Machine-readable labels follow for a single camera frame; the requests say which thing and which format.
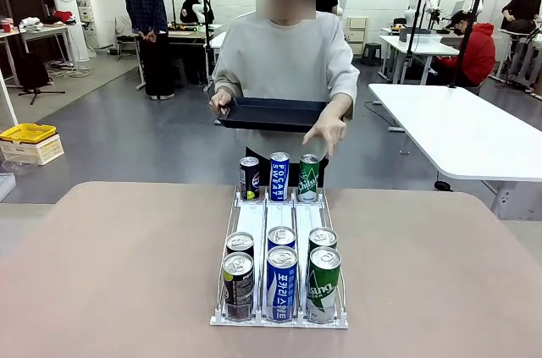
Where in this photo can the black Pepsi can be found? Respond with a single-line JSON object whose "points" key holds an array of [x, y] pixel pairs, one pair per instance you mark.
{"points": [[238, 286], [239, 241], [249, 180]]}

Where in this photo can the white table with clutter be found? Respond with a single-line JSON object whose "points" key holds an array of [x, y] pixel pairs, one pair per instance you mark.
{"points": [[42, 30]]}

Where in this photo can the black plastic stool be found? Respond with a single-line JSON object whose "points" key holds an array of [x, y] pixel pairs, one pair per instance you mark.
{"points": [[372, 55]]}

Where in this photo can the white plastic crate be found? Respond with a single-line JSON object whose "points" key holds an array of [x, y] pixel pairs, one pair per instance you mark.
{"points": [[42, 150]]}

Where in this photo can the seated person in black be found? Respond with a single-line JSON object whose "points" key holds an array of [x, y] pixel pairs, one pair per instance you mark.
{"points": [[190, 9]]}

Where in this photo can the green Chilsung cider can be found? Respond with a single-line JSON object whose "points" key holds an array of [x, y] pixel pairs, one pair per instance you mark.
{"points": [[308, 180], [322, 237], [322, 286]]}

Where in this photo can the large white table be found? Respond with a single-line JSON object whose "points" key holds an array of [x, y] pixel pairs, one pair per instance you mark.
{"points": [[466, 129]]}

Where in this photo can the person in grey sweatshirt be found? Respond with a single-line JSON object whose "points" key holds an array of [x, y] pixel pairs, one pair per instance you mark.
{"points": [[288, 62]]}

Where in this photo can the black tripod with bag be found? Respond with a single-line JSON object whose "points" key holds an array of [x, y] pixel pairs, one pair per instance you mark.
{"points": [[34, 70]]}

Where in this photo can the white height-adjustable desk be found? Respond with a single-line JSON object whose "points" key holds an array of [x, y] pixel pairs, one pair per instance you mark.
{"points": [[218, 38]]}

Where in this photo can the white can dispenser rack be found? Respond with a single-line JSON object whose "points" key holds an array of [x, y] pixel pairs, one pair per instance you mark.
{"points": [[250, 218]]}

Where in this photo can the person in red hoodie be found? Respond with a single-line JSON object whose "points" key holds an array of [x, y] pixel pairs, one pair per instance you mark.
{"points": [[478, 53]]}

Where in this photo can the white drawer cabinet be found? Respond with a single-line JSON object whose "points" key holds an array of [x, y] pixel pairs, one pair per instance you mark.
{"points": [[357, 36]]}

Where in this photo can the person left forearm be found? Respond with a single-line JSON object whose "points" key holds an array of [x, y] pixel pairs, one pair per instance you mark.
{"points": [[341, 106]]}

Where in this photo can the person right hand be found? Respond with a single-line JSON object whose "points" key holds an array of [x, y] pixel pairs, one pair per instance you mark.
{"points": [[219, 103]]}

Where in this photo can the person left hand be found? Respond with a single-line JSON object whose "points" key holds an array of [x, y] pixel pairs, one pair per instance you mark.
{"points": [[330, 131]]}

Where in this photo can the blue Pocari Sweat can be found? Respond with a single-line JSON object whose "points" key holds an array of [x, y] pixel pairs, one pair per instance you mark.
{"points": [[281, 286], [281, 236], [279, 176]]}

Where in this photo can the yellow plastic crate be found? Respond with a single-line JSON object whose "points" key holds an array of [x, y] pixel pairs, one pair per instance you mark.
{"points": [[27, 133]]}

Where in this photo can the black camera stand pole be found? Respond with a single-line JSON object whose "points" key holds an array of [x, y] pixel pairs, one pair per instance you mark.
{"points": [[207, 36], [466, 36], [417, 23]]}

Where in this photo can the red cup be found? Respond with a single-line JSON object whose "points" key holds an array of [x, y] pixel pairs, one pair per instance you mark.
{"points": [[7, 27]]}

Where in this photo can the person in black with headphones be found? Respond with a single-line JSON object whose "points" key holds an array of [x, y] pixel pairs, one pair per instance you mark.
{"points": [[523, 9]]}

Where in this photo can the dark blue serving tray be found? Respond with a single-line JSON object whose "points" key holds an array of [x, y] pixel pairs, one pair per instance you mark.
{"points": [[275, 114]]}

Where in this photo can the man in plaid shirt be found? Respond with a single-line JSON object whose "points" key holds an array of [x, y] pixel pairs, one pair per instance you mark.
{"points": [[146, 2]]}

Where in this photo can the red cloth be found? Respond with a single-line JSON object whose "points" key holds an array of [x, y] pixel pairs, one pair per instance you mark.
{"points": [[63, 16]]}

